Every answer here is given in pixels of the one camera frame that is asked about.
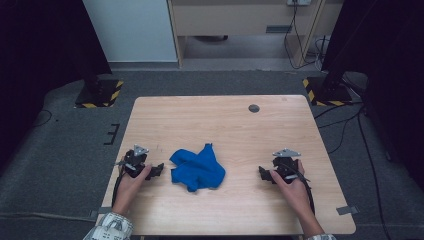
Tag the blue cloth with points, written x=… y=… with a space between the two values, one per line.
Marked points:
x=198 y=170

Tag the black stand with striped base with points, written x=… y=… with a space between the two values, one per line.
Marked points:
x=100 y=95
x=328 y=93

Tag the black curtain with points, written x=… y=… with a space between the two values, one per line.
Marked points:
x=40 y=60
x=390 y=66

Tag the white cabinet panel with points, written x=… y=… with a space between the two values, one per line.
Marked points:
x=130 y=30

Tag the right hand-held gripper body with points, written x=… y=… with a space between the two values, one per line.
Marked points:
x=285 y=165

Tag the person's left hand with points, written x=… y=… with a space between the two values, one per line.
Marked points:
x=126 y=191

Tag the person's right hand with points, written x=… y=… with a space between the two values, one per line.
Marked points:
x=296 y=195

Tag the grey round table grommet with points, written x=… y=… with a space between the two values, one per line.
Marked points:
x=254 y=108

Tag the light wooden desk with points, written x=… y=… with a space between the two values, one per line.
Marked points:
x=233 y=20

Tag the grey tape piece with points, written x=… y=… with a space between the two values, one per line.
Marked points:
x=100 y=212
x=347 y=210

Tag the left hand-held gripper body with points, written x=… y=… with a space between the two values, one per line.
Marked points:
x=135 y=161

